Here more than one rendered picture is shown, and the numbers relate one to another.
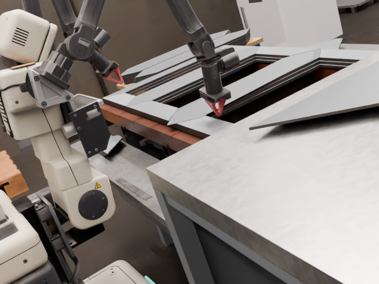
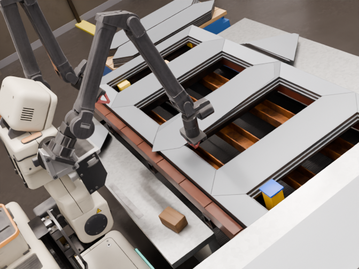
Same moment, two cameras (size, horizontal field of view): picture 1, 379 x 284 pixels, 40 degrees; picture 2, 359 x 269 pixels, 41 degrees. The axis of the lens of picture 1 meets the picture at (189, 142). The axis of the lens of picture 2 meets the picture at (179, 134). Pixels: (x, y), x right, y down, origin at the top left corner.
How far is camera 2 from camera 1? 0.70 m
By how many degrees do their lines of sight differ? 17
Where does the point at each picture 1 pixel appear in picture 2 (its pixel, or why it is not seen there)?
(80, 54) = (83, 136)
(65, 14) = (56, 57)
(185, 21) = (169, 88)
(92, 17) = (90, 101)
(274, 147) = not seen: outside the picture
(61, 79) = (68, 157)
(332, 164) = not seen: outside the picture
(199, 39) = (180, 101)
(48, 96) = (58, 169)
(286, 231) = not seen: outside the picture
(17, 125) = (30, 179)
